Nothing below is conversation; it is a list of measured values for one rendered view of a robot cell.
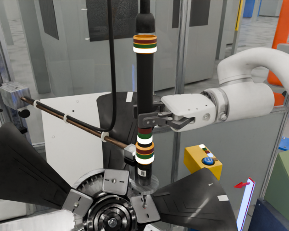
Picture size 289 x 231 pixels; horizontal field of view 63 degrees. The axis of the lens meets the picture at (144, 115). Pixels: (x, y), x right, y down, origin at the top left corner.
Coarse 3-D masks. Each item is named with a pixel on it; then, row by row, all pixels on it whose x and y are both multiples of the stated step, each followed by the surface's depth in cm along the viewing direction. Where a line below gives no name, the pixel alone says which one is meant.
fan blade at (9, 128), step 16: (0, 128) 56; (16, 128) 56; (0, 144) 56; (16, 144) 56; (0, 160) 57; (16, 160) 57; (32, 160) 56; (0, 176) 58; (16, 176) 58; (32, 176) 57; (48, 176) 57; (0, 192) 60; (16, 192) 60; (32, 192) 60; (48, 192) 59; (64, 192) 58
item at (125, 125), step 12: (108, 96) 72; (120, 96) 71; (132, 96) 69; (156, 96) 68; (108, 108) 71; (120, 108) 69; (132, 108) 68; (108, 120) 70; (120, 120) 68; (132, 120) 67; (120, 132) 67; (132, 132) 65; (108, 144) 68; (108, 156) 67; (120, 156) 65; (108, 168) 66; (120, 168) 64
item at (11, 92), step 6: (0, 84) 89; (6, 84) 90; (12, 84) 91; (18, 84) 91; (0, 90) 88; (6, 90) 85; (12, 90) 85; (18, 90) 86; (24, 90) 87; (6, 96) 87; (12, 96) 85; (18, 96) 86; (30, 96) 90; (6, 102) 89; (12, 102) 86; (18, 102) 87; (24, 102) 89; (12, 108) 88; (18, 108) 87
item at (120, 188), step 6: (108, 174) 66; (114, 174) 65; (120, 174) 64; (126, 174) 62; (120, 180) 63; (126, 180) 62; (102, 186) 66; (108, 186) 65; (114, 186) 64; (120, 186) 63; (126, 186) 61; (108, 192) 64; (114, 192) 63; (120, 192) 62; (126, 192) 61
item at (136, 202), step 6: (132, 198) 67; (138, 198) 67; (150, 198) 67; (132, 204) 65; (138, 204) 65; (150, 204) 65; (138, 210) 63; (144, 210) 63; (150, 210) 63; (156, 210) 64; (138, 216) 61; (144, 216) 61; (150, 216) 62; (156, 216) 62; (138, 222) 60; (144, 222) 60
